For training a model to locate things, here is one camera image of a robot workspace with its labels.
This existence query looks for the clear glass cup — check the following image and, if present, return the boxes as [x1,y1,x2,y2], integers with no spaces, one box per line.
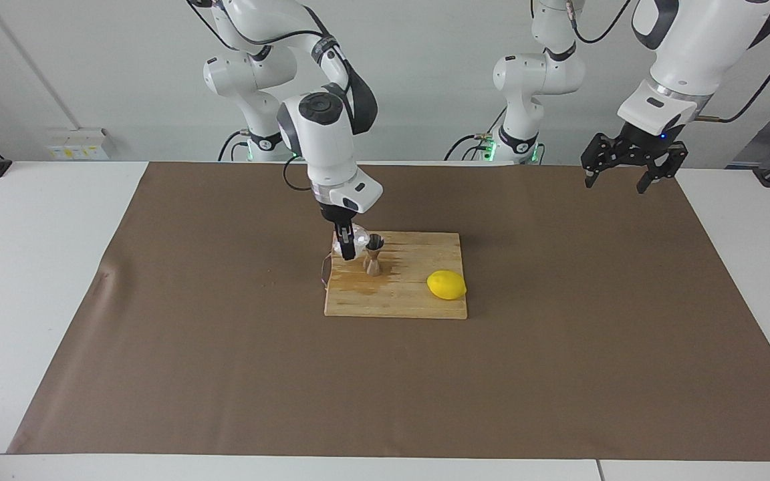
[331,225,372,261]

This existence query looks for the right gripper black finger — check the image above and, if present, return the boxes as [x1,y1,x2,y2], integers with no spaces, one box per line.
[334,225,358,262]

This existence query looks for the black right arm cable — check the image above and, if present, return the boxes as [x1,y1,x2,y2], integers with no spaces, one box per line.
[283,156,313,192]

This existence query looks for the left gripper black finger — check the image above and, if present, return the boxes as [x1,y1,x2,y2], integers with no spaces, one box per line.
[636,143,688,195]
[580,132,617,190]

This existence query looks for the brown paper table mat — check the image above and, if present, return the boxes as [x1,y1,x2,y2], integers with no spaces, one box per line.
[7,160,770,462]

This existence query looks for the white wall socket strip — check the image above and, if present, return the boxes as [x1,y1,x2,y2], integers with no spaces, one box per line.
[46,128,115,161]

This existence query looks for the yellow lemon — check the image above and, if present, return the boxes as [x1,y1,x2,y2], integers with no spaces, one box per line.
[426,269,467,301]

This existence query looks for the steel double jigger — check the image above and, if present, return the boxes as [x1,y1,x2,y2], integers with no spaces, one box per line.
[363,233,386,277]

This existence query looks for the black base cable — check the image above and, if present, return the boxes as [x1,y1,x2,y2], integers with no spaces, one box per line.
[218,130,250,162]
[444,132,493,162]

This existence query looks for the wooden cutting board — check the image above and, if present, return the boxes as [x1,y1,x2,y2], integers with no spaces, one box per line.
[320,230,468,320]

